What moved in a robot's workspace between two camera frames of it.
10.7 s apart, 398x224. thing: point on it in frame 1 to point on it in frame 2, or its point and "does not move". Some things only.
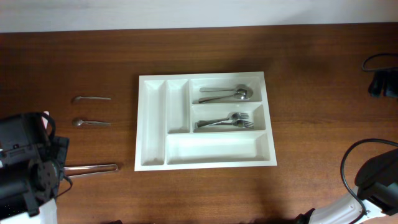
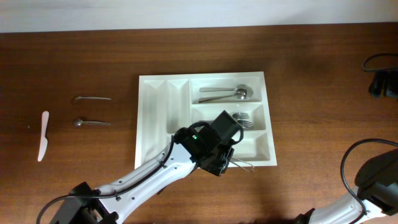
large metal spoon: x=240 y=94 does not move
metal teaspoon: x=78 y=122 does not move
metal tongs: x=93 y=167 to x=242 y=162
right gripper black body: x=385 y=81 does not move
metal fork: x=239 y=123 does not move
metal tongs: x=72 y=175 to x=246 y=170
